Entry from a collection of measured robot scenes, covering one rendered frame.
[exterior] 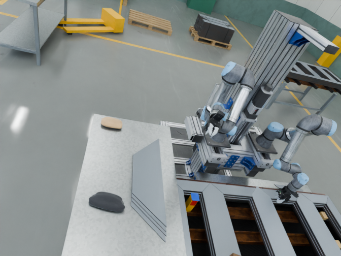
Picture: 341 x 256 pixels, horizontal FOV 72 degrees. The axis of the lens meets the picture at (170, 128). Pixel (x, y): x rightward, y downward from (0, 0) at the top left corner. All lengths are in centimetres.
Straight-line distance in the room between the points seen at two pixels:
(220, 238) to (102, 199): 83
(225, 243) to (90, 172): 98
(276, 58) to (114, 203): 150
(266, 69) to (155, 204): 129
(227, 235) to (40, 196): 176
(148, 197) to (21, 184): 161
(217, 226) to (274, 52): 130
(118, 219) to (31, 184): 152
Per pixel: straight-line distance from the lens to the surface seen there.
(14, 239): 249
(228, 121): 167
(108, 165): 153
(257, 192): 214
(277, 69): 203
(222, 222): 180
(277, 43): 191
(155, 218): 138
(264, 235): 198
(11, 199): 267
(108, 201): 137
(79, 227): 133
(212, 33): 739
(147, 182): 148
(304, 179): 197
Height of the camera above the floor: 226
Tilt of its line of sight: 39 degrees down
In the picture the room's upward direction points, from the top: 23 degrees clockwise
